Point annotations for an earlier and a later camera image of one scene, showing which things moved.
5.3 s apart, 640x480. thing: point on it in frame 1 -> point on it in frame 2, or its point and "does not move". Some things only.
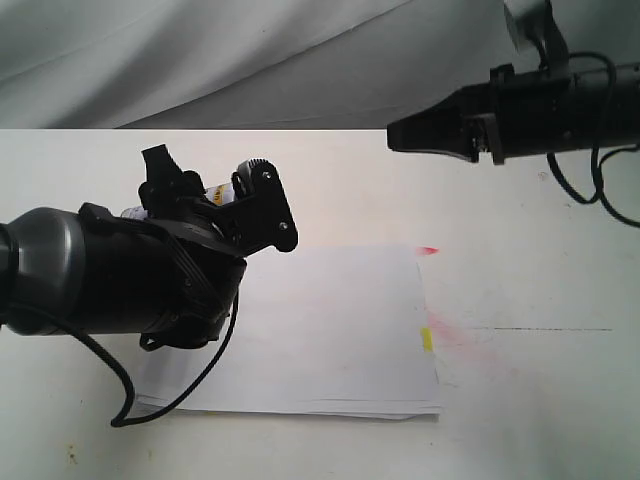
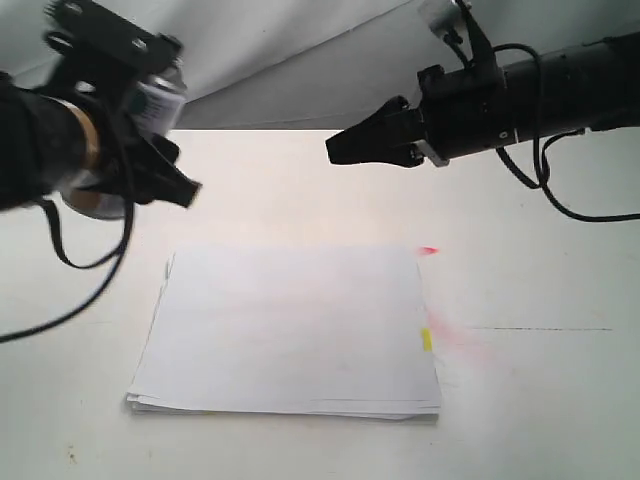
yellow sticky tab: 428,340 does not move
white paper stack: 330,333 does not move
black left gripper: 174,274 -> 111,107
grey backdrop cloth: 265,64 does not move
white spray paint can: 217,196 -> 162,100
